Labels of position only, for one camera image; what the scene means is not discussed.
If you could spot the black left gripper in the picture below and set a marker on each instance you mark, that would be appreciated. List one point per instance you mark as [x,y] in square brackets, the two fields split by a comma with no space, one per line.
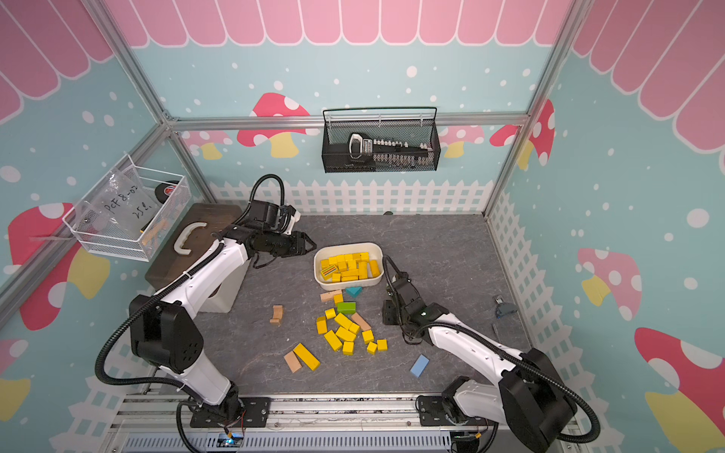
[297,245]

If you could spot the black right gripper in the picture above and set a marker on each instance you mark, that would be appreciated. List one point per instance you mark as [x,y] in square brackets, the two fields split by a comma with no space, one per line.
[386,313]

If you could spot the yellow cylinder block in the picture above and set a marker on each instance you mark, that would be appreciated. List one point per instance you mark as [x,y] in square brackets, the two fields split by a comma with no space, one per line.
[374,268]

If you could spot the rainbow striped block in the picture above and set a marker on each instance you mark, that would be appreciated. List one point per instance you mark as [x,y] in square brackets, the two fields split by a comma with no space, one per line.
[328,272]

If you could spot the white oval plastic tub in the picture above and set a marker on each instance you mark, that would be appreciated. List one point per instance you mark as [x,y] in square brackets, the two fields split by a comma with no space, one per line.
[375,254]

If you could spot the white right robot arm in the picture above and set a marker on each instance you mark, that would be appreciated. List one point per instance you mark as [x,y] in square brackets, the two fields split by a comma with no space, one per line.
[523,390]

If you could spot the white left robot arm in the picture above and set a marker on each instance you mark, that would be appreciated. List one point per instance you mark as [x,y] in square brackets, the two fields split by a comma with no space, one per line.
[162,328]

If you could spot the tan slanted block centre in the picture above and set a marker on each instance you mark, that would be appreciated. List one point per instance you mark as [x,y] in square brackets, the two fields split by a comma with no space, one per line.
[357,319]

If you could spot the teal triangular block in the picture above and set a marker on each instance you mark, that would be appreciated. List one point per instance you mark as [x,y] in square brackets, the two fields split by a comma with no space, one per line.
[354,291]

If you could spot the light blue block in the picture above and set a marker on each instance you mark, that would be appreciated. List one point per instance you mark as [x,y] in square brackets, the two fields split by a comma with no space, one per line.
[419,366]

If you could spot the green rectangular block centre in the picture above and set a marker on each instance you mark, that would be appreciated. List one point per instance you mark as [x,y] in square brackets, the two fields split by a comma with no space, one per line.
[347,308]

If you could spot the brown lidded storage box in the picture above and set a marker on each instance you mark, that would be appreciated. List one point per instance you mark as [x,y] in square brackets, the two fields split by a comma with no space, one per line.
[187,244]

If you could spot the tan long block near tub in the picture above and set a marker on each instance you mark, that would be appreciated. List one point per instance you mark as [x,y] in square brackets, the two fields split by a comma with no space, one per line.
[329,296]

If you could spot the brown small block left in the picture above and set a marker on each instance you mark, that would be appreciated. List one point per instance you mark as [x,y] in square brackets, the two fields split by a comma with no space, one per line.
[278,312]

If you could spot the grey blue clamp tool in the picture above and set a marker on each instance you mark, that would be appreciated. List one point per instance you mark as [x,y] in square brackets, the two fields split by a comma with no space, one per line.
[504,308]

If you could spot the black tape roll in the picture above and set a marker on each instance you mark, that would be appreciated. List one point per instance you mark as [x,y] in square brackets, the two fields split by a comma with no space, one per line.
[164,190]

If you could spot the long yellow block bottom left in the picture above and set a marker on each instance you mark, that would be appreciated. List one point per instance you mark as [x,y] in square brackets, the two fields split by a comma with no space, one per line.
[306,357]

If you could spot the tan wooden block bottom left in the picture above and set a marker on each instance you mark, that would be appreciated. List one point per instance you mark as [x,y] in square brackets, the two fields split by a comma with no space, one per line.
[293,362]

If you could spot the clear wire wall basket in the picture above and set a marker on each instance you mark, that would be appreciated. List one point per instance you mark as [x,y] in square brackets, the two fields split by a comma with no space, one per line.
[120,216]

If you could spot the black wire mesh basket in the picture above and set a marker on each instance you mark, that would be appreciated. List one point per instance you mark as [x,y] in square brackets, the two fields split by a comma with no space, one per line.
[376,140]

